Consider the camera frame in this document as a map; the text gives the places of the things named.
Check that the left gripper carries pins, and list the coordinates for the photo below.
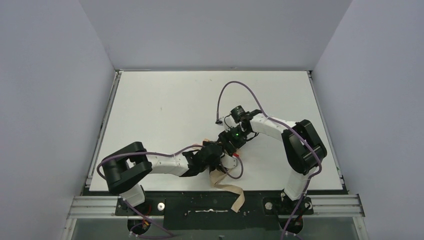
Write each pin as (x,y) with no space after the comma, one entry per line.
(214,151)

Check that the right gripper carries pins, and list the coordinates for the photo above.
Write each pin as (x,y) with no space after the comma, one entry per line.
(227,146)

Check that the beige folding umbrella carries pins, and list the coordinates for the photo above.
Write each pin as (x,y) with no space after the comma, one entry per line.
(216,177)

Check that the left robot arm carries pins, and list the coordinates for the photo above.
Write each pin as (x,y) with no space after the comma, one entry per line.
(124,169)

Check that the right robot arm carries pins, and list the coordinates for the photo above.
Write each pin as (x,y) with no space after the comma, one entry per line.
(303,146)

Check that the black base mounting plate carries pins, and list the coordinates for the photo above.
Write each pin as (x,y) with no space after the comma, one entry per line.
(211,210)

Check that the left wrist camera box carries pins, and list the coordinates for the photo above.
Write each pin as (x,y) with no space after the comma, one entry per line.
(229,162)

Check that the aluminium frame rail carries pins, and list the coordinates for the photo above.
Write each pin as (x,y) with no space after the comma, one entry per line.
(102,207)

